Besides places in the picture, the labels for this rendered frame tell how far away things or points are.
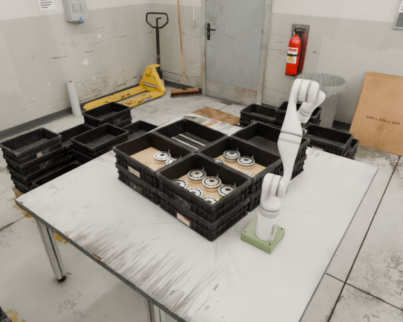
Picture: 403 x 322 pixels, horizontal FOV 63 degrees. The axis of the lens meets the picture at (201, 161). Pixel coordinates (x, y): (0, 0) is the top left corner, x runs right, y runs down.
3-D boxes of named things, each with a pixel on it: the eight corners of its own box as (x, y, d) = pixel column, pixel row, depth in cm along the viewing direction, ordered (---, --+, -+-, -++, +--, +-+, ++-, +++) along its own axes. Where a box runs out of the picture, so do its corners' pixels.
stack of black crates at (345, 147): (343, 177, 304) (354, 134, 281) (332, 193, 283) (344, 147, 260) (301, 164, 324) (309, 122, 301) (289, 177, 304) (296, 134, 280)
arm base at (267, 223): (276, 230, 158) (282, 202, 149) (272, 243, 151) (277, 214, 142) (258, 224, 161) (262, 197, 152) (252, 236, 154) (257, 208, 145)
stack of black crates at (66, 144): (88, 152, 346) (82, 122, 328) (107, 161, 330) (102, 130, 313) (54, 168, 318) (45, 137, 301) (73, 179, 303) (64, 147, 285)
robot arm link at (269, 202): (261, 178, 137) (256, 210, 146) (283, 184, 133) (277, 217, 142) (267, 168, 144) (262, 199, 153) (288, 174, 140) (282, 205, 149)
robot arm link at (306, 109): (316, 113, 176) (302, 104, 179) (329, 92, 164) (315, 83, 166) (310, 120, 173) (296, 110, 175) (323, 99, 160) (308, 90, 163)
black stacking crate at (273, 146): (308, 156, 206) (310, 140, 200) (282, 175, 187) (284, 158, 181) (256, 137, 229) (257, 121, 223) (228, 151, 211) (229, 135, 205)
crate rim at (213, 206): (252, 183, 164) (252, 179, 162) (212, 211, 145) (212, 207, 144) (195, 155, 187) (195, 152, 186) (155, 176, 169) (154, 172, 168)
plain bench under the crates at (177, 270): (353, 244, 251) (379, 167, 215) (251, 463, 141) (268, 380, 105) (189, 176, 333) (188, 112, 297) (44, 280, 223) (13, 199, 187)
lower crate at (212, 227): (249, 214, 174) (251, 197, 168) (211, 245, 156) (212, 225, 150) (196, 184, 198) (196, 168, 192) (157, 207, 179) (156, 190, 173)
